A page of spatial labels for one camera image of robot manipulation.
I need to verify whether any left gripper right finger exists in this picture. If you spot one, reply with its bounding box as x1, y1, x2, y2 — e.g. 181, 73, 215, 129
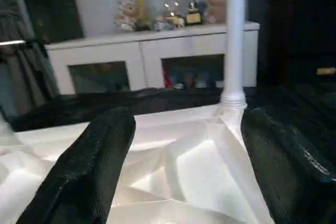
240, 108, 336, 224

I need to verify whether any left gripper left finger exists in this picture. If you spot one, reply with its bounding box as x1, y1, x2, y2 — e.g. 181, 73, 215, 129
18, 107, 137, 224

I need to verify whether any white plastic table top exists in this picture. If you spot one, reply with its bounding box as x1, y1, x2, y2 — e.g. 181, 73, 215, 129
0, 105, 274, 224

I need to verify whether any white plastic table leg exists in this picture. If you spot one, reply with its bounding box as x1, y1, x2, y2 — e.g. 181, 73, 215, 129
220, 0, 248, 116

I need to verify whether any black mat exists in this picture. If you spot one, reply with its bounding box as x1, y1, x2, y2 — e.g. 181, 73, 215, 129
10, 82, 336, 156

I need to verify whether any small tan block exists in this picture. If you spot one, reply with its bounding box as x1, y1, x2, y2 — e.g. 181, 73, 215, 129
316, 67, 336, 75

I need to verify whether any grey curtain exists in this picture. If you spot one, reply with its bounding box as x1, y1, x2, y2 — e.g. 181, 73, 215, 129
0, 0, 61, 104

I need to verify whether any white cabinet with glass doors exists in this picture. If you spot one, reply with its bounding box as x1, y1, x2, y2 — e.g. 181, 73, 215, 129
44, 20, 260, 95

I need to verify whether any small floral plush figure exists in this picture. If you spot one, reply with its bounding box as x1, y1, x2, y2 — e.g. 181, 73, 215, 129
114, 0, 140, 32

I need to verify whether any crystal trophy black base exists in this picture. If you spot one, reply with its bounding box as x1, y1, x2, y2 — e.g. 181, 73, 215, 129
185, 0, 204, 27
157, 0, 186, 29

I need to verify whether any yellow green card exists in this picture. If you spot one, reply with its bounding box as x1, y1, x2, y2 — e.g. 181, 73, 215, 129
135, 0, 154, 23

